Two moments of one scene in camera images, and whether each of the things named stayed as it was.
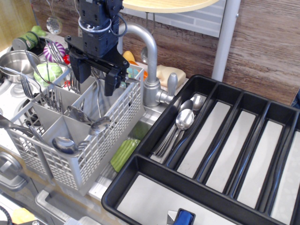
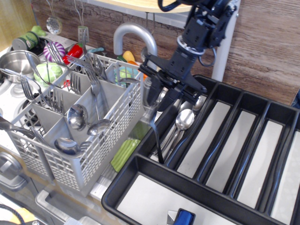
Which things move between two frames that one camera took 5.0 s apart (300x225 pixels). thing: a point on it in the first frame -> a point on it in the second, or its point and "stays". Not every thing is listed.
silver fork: (98, 93) -> (148, 115)
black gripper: (114, 59) -> (176, 75)
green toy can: (26, 42) stays
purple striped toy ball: (54, 52) stays
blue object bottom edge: (184, 217) stays
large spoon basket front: (65, 145) stays
